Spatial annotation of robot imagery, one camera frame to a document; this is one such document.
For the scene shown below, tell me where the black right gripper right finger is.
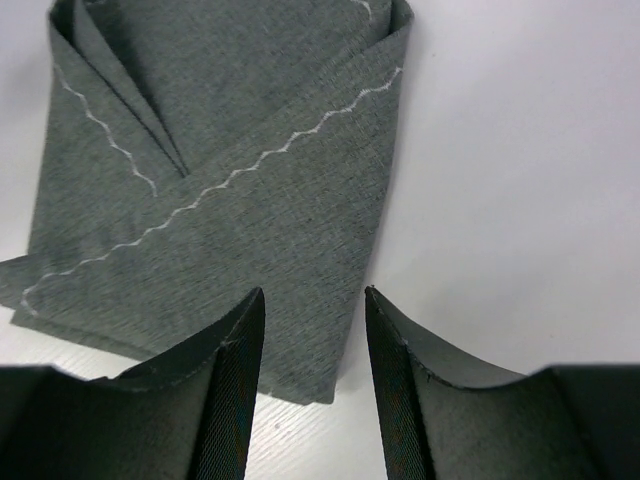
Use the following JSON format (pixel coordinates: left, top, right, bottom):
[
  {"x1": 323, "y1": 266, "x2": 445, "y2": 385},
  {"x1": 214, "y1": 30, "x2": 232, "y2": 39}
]
[{"x1": 365, "y1": 287, "x2": 639, "y2": 479}]

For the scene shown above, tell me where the grey cloth napkin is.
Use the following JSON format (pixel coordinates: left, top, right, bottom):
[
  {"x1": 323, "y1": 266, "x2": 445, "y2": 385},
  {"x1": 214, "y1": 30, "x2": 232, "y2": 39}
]
[{"x1": 1, "y1": 1, "x2": 414, "y2": 405}]

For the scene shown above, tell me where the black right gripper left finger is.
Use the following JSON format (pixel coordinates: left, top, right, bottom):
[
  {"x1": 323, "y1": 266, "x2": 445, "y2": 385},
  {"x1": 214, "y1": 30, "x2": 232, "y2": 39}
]
[{"x1": 1, "y1": 289, "x2": 264, "y2": 479}]

